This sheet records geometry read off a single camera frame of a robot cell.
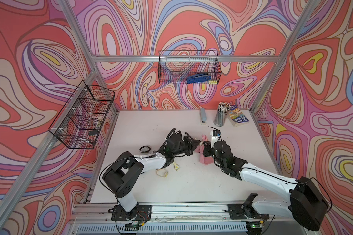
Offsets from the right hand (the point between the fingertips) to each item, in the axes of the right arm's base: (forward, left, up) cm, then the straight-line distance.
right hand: (204, 145), depth 83 cm
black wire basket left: (+4, +67, +16) cm, 69 cm away
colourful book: (+31, -31, -11) cm, 45 cm away
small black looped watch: (+6, +38, -12) cm, 40 cm away
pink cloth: (-5, 0, -10) cm, 11 cm away
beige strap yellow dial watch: (-7, +17, -13) cm, 22 cm away
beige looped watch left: (-10, +25, -13) cm, 30 cm away
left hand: (-1, +1, +5) cm, 5 cm away
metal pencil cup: (+25, -16, -3) cm, 30 cm away
